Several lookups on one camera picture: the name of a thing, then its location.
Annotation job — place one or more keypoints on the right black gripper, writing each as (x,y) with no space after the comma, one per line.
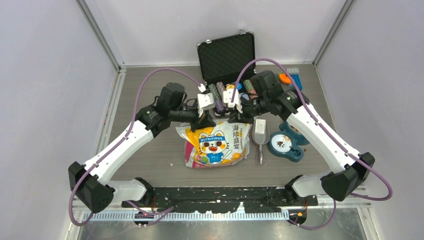
(236,116)

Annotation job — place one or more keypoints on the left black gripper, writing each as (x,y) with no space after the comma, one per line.
(206,120)

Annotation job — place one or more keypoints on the pet food bag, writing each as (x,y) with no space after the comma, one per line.
(223,145)

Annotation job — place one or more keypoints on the metal food scoop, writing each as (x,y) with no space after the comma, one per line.
(260,136)

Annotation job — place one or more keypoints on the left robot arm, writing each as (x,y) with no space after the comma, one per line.
(91,182)

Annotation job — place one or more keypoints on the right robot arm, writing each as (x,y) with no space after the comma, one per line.
(348,168)

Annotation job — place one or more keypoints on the teal double pet bowl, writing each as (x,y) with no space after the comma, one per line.
(287,143)

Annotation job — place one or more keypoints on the yellow dealer button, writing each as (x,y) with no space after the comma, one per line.
(230,86)

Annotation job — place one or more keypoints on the black poker chip case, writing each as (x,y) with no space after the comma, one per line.
(221,61)

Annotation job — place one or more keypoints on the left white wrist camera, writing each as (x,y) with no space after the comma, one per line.
(205,101)

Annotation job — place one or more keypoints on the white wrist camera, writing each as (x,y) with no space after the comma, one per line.
(205,101)
(232,100)

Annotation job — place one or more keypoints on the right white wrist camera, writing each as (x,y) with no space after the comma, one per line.
(232,100)

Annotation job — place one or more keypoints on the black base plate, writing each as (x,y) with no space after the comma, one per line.
(221,200)

